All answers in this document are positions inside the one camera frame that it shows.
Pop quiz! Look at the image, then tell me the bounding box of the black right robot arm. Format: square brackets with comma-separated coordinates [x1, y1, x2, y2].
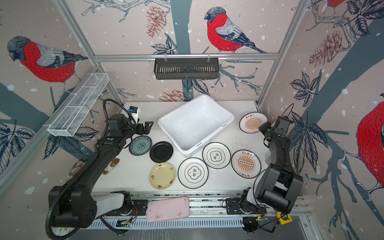
[239, 116, 303, 215]

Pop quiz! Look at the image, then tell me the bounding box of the black corrugated cable hose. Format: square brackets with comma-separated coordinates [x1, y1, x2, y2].
[44, 98, 137, 240]

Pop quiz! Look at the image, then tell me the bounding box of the white plate black rim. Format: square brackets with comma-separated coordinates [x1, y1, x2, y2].
[202, 142, 232, 170]
[178, 158, 209, 189]

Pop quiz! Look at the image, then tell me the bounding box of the orange sunburst plate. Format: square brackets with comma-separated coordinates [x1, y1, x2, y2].
[239, 112, 268, 134]
[231, 150, 262, 179]

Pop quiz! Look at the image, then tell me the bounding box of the white plastic bin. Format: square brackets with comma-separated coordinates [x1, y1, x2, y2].
[158, 95, 235, 158]

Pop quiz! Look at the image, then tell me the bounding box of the pink pad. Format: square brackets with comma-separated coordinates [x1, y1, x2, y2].
[147, 197, 190, 223]

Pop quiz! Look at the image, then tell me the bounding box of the aluminium frame post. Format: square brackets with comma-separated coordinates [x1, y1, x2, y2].
[52, 0, 125, 106]

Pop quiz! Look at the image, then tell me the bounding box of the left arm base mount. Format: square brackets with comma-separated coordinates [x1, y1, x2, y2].
[106, 191, 148, 217]

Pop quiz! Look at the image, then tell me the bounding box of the blue floral green plate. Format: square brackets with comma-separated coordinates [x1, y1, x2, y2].
[129, 136, 153, 156]

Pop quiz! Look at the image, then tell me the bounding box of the yellow tape measure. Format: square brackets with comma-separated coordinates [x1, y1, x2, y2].
[277, 212, 293, 225]

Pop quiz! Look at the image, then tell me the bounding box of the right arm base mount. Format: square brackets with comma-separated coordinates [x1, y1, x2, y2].
[224, 188, 267, 215]

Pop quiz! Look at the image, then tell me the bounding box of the horizontal aluminium rail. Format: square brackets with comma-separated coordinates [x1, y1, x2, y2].
[94, 53, 280, 63]

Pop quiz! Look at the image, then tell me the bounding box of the black hanging wire basket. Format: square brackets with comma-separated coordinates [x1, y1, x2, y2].
[154, 58, 219, 80]

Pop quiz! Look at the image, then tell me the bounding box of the white mesh wire shelf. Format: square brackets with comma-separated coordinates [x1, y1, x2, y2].
[48, 73, 110, 137]

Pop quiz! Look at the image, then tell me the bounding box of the yellow plate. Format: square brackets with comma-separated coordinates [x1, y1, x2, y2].
[149, 163, 177, 190]

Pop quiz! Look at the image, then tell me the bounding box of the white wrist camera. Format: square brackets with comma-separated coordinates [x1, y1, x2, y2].
[129, 106, 141, 123]

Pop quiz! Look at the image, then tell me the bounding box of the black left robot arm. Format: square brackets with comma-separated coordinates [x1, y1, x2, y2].
[46, 114, 154, 230]

